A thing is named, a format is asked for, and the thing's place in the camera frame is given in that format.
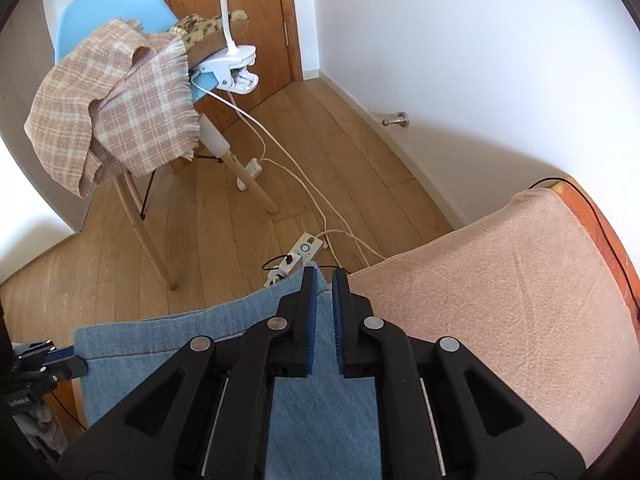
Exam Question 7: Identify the white lamp cable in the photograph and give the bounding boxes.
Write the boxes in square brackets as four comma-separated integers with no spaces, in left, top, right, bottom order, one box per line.
[197,87,388,263]

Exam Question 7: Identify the leopard print cloth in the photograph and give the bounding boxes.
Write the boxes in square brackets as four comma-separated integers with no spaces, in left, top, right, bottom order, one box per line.
[167,8,251,61]

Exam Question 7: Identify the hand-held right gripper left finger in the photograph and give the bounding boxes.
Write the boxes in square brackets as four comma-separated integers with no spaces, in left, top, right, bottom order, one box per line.
[57,266,319,480]

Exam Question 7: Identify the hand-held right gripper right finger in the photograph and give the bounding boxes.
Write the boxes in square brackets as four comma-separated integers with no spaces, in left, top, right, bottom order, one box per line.
[332,268,586,480]

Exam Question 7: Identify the peach fleece blanket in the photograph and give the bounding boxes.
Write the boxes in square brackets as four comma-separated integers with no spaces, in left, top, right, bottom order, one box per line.
[347,189,633,466]

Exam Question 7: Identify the white clip lamp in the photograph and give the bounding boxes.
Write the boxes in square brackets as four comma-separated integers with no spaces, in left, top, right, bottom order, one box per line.
[189,0,261,95]

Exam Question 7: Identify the white power strip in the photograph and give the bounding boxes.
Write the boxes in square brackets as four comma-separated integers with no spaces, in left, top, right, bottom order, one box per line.
[262,232,328,288]

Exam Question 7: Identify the light blue denim pants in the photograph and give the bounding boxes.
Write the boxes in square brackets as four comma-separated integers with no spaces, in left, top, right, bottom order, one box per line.
[74,265,383,480]

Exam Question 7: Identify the light blue chair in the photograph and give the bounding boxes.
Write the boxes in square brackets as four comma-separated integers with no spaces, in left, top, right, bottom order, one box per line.
[54,0,278,291]

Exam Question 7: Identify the beige checked scarf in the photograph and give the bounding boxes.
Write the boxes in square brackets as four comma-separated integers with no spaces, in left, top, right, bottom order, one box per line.
[24,17,202,198]

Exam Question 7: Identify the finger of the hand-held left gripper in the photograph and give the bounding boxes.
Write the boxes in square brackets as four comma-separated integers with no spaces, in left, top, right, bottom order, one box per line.
[30,342,88,386]

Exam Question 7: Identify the wooden door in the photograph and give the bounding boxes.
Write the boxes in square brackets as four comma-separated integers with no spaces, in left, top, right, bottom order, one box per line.
[87,0,306,176]

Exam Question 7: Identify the thin black plug cable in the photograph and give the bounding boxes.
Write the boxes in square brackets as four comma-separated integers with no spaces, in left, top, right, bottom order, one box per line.
[261,254,347,283]

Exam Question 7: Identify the orange floral bed sheet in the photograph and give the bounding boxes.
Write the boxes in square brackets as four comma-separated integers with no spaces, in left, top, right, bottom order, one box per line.
[547,180,640,321]

